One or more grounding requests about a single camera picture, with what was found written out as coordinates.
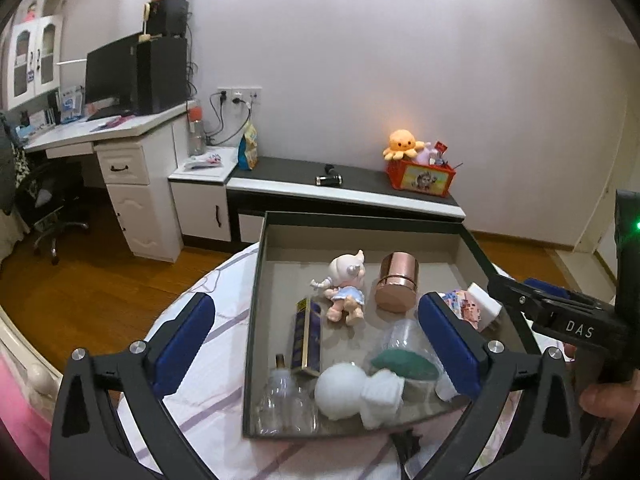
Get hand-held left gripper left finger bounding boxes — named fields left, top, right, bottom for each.
left=49, top=291, right=217, bottom=480

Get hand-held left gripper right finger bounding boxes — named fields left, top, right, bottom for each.
left=417, top=291, right=584, bottom=480

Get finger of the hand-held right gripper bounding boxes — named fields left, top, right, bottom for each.
left=522, top=276, right=616, bottom=311
left=487, top=275, right=556, bottom=323

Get colourful patterned packet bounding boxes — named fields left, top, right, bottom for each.
left=441, top=289, right=483, bottom=333

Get clear cup with green lid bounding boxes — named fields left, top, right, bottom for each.
left=369, top=319, right=443, bottom=401

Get rose gold tin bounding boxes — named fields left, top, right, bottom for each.
left=374, top=251, right=421, bottom=312

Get pig doll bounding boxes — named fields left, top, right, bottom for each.
left=310, top=249, right=368, bottom=327

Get dark green shallow box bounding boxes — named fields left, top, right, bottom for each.
left=242, top=211, right=543, bottom=441

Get person's right hand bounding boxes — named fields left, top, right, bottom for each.
left=579, top=382, right=632, bottom=420

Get clear glass bottle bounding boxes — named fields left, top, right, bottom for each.
left=256, top=354, right=320, bottom=435

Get white ball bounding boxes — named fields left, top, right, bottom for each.
left=314, top=362, right=406, bottom=430

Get blue and gold box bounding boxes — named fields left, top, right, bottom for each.
left=290, top=296, right=326, bottom=378

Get white side cabinet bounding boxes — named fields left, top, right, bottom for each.
left=169, top=146, right=241, bottom=243

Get red storage basket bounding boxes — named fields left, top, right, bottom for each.
left=386, top=156, right=457, bottom=197

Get pink pillow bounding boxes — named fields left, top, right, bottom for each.
left=0, top=350, right=56, bottom=480

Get white packets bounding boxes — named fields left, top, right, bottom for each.
left=185, top=152, right=226, bottom=168

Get dark low bench cabinet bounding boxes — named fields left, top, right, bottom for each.
left=226, top=156, right=466, bottom=246

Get white desk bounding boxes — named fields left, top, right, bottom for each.
left=22, top=102, right=198, bottom=263

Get orange octopus plush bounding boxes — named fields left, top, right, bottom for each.
left=383, top=130, right=426, bottom=162

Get black office chair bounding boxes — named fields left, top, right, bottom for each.
left=15, top=160, right=91, bottom=266

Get snack bag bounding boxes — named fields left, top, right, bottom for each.
left=237, top=124, right=261, bottom=170

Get bottle with orange lid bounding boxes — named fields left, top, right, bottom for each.
left=187, top=107, right=207, bottom=157

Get black computer tower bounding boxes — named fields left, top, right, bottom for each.
left=136, top=36, right=190, bottom=116

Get black computer monitor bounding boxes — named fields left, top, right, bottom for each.
left=84, top=32, right=146, bottom=116

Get white glass-door cabinet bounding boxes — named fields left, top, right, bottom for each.
left=6, top=14, right=63, bottom=111

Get black speaker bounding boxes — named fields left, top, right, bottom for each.
left=147, top=0, right=190, bottom=38

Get cream bed frame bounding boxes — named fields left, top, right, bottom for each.
left=0, top=305, right=68, bottom=391

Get black power cables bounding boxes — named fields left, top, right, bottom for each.
left=205, top=92, right=253, bottom=146

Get white wall power outlet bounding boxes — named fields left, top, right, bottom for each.
left=217, top=87, right=263, bottom=106

